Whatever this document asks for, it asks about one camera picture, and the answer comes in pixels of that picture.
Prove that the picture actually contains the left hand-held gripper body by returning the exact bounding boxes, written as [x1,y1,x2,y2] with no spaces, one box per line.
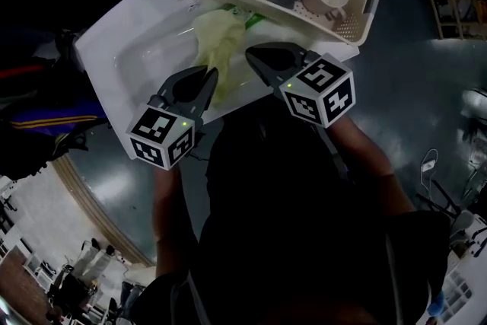
[125,94,208,171]

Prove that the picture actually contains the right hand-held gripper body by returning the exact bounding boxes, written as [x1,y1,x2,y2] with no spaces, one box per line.
[272,50,356,129]

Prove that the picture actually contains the yellow cloth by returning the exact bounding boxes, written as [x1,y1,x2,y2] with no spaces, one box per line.
[192,9,248,106]

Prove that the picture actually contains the person's right forearm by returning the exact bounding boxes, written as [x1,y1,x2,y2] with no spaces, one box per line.
[326,117,415,218]

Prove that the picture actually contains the person's left forearm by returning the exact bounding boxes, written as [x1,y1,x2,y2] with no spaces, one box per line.
[151,163,199,279]

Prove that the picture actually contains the green plastic bottle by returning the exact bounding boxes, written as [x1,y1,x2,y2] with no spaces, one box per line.
[218,2,273,31]

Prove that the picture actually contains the white sink basin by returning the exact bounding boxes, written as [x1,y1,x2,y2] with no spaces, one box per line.
[75,0,361,161]

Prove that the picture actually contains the black yellow bag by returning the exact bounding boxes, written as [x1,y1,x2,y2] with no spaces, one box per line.
[53,127,91,161]

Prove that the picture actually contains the purple garment yellow stripes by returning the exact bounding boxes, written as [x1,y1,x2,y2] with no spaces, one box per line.
[9,102,108,138]

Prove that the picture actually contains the white power adapter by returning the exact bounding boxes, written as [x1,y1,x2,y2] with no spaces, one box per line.
[420,148,438,180]

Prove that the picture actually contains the person's torso black shirt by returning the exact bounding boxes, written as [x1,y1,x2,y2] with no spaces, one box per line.
[129,106,452,325]

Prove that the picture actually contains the dark garment red stripe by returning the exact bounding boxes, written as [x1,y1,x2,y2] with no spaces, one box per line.
[0,60,77,104]

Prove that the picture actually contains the wooden shelf rack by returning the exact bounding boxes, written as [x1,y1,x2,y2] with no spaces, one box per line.
[425,0,487,41]

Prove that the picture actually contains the white shelf unit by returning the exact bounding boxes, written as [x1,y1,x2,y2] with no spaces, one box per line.
[441,269,475,317]

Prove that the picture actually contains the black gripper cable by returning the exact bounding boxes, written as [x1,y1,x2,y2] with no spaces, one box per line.
[315,125,349,183]

